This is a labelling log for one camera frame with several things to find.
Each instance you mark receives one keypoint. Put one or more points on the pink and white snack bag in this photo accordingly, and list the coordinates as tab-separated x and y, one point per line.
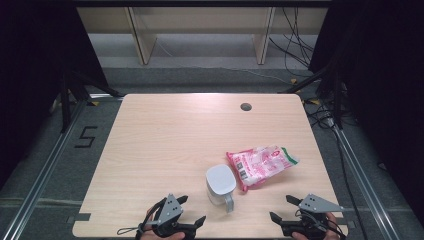
263	163

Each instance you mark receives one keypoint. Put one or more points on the metal floor rail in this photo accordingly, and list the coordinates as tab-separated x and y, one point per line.
40	180
363	186

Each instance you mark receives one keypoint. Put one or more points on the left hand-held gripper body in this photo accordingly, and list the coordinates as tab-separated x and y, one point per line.
170	210

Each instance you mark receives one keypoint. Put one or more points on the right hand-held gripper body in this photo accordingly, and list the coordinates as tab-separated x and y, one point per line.
316	205

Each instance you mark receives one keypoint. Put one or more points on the white lidded plastic pitcher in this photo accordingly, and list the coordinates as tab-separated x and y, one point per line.
220	181

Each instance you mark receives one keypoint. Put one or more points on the person's left hand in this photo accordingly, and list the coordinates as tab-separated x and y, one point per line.
166	237

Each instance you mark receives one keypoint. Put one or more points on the black metal stand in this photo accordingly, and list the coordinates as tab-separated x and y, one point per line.
65	106
338	100

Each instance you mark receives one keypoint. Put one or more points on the beige wooden shelf unit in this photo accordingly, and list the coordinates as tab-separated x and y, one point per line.
200	20

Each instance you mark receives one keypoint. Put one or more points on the dark curtain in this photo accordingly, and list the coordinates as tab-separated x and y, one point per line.
393	83
26	66

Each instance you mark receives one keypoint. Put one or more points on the black table edge bracket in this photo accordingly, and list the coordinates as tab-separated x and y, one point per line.
80	218

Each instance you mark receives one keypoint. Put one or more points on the yellow floor tape piece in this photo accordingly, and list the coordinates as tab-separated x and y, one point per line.
293	81
314	101
95	103

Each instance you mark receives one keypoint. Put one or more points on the person's right hand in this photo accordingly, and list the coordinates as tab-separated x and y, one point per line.
334	223

